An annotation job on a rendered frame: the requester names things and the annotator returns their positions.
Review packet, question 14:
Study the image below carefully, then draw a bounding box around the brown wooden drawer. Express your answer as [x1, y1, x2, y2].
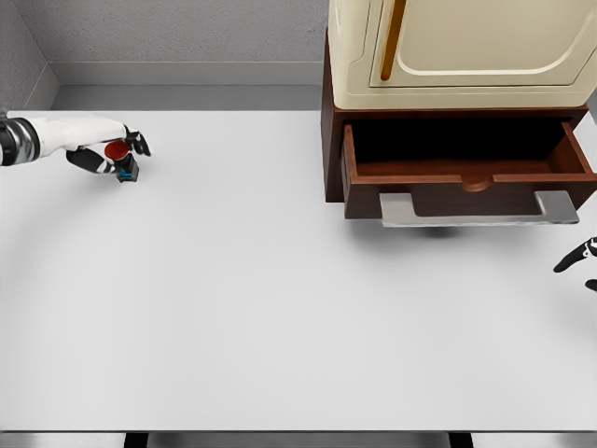
[341, 119, 597, 221]

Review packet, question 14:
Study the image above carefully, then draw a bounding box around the red button black switch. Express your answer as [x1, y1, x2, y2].
[103, 141, 142, 184]

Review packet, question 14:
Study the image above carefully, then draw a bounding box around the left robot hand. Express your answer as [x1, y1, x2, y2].
[65, 117, 153, 176]

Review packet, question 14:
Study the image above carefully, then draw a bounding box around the silver drawer handle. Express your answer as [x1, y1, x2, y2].
[378, 189, 580, 229]

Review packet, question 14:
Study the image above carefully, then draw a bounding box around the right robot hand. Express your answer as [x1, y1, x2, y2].
[552, 236, 597, 294]

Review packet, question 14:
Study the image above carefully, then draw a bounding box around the cream and brown cabinet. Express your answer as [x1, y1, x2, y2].
[320, 0, 597, 204]

